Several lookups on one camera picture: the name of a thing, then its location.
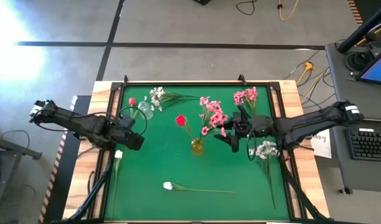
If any pink artificial flower bunch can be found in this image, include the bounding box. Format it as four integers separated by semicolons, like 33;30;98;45
198;95;229;142
233;86;259;116

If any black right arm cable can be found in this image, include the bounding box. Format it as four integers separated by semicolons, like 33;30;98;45
245;126;258;162

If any black hazard-striped platform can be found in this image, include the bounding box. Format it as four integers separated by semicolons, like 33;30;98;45
37;95;92;224

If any black frame strut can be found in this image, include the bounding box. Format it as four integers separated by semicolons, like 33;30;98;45
67;149;115;222
279;152;328;222

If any white paper sheet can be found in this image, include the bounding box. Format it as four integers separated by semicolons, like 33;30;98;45
310;126;333;159

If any black keyboard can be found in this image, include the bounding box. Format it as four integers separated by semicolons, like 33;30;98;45
345;127;381;162

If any grey side desk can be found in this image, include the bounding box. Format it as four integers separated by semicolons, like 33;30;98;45
324;42;381;194

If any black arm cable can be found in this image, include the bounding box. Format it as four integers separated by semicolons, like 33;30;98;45
115;105;148;137
245;126;258;162

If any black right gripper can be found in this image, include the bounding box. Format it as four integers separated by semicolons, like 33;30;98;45
214;105;254;153

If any laptop with blue screen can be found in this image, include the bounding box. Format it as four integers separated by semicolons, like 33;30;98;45
355;46;381;87

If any yellow plug cable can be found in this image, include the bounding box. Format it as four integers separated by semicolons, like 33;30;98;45
296;61;327;102

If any grey metal stand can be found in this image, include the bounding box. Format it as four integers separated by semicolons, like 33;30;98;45
0;124;44;224

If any coiled black cable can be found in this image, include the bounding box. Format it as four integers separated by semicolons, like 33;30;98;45
346;51;370;73

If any white artificial tulip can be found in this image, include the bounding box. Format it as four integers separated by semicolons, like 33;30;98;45
162;181;235;194
111;149;124;215

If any red artificial tulip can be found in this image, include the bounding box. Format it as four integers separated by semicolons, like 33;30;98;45
175;114;197;141
128;97;140;121

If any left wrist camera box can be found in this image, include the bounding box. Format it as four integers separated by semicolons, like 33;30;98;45
118;114;136;130

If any green table mat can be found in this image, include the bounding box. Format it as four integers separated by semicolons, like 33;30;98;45
103;84;291;222

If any black pole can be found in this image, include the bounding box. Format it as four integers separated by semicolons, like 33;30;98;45
337;0;381;54

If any white artificial flower bunch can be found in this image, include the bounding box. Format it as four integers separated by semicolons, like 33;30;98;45
248;140;278;210
149;86;201;112

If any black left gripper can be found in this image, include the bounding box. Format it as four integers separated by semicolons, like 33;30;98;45
106;128;145;151

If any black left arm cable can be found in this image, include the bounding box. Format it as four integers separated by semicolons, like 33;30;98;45
115;105;148;137

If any black table frame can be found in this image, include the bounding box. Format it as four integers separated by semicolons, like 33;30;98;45
96;80;300;224

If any yellow floor cable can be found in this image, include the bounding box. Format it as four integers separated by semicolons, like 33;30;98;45
277;0;300;21

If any yellow ribbed glass vase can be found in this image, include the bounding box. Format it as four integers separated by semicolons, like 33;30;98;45
190;138;205;156

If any clear ribbed glass vase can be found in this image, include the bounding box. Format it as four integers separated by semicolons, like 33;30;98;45
137;100;154;121

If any black floor cable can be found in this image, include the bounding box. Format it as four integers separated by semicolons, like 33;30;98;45
235;0;258;16

